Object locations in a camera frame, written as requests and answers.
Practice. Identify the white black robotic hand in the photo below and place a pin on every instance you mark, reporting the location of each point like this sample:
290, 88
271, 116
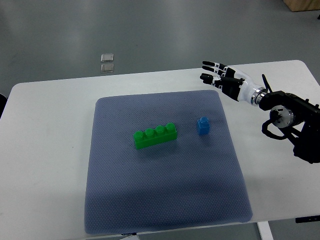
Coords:
232, 82

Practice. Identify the blue toy block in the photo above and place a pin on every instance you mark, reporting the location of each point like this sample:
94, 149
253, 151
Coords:
203, 126

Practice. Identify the green four-stud toy block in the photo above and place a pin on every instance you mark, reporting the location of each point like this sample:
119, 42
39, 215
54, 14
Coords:
154, 136

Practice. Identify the wooden box corner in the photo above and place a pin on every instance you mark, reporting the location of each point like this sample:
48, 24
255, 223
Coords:
302, 5

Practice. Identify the blue-grey textured mat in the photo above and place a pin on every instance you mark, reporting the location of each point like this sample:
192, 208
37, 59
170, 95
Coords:
194, 180

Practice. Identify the lower metal floor plate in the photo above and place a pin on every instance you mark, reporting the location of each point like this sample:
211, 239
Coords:
107, 68

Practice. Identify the white table leg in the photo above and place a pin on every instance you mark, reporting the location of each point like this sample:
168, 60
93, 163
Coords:
264, 230

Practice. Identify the black table control panel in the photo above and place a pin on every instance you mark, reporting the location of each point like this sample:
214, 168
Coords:
307, 219

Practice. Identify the black object at left edge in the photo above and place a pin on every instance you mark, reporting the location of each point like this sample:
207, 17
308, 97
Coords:
3, 102

